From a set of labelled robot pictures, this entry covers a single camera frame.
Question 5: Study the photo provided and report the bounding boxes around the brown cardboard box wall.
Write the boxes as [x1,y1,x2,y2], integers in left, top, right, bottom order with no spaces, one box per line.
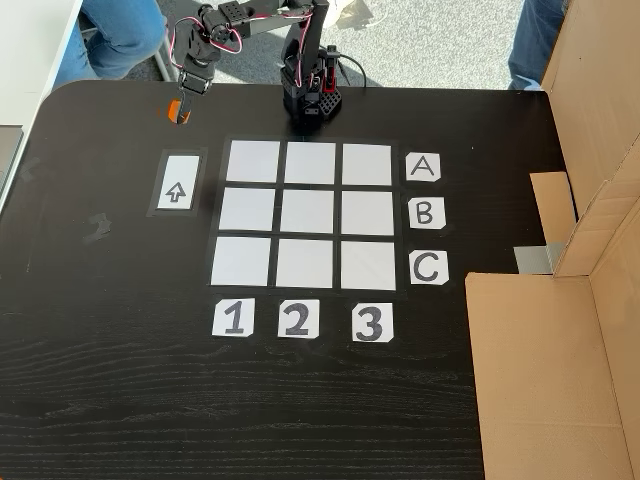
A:
[464,0,640,480]

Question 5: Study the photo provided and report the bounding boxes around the paper label letter B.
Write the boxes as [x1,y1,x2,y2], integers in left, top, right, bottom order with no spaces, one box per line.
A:
[408,197,446,230]

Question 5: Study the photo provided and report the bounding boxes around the paper label number 3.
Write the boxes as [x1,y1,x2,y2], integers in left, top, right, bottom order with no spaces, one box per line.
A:
[351,302,395,343]

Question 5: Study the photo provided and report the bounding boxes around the standing person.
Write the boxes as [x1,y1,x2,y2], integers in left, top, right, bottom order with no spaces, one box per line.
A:
[507,0,571,92]

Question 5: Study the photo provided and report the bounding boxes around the grey duct tape strip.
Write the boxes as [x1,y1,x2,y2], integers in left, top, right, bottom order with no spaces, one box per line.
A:
[513,241,569,276]

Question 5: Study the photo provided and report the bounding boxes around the paper label number 1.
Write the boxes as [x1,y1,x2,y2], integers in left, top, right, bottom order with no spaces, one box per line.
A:
[211,297,255,338]

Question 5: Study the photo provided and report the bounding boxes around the white metal chair leg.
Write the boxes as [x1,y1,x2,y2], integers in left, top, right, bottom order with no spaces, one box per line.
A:
[152,0,184,84]

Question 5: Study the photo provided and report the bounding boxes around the paper label number 2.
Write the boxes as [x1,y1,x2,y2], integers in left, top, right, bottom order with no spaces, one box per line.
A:
[277,299,321,340]

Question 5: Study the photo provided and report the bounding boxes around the paper label letter C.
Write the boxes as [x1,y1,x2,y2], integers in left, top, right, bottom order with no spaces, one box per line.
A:
[409,250,450,286]

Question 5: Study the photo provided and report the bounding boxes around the white desk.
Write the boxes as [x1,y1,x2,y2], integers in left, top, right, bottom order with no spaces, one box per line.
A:
[0,0,84,211]

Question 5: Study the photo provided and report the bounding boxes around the black power cable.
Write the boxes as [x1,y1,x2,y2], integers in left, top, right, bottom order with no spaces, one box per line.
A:
[337,53,369,89]

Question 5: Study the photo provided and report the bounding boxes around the red black clamp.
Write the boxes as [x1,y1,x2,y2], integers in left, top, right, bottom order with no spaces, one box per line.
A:
[322,44,342,95]

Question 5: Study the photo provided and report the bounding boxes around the white paper grid square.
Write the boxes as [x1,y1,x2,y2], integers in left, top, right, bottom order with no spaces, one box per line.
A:
[275,238,334,289]
[218,187,277,233]
[279,189,335,235]
[210,236,272,287]
[284,142,337,185]
[341,190,395,236]
[341,143,393,187]
[340,240,397,292]
[226,140,281,183]

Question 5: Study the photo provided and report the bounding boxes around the round orange token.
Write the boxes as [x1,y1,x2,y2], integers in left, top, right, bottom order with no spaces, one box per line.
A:
[167,98,193,125]

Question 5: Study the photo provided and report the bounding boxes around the paper label letter A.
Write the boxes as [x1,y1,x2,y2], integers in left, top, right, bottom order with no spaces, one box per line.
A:
[404,152,442,182]

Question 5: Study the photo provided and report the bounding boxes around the white arrow paper sheet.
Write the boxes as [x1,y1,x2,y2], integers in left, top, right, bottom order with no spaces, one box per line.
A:
[157,155,201,211]

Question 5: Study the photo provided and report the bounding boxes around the grey flat device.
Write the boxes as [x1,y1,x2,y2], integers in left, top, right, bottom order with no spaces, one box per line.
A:
[0,124,25,189]

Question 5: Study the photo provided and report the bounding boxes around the seated person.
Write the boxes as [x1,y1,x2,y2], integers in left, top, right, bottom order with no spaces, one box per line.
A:
[52,0,169,94]

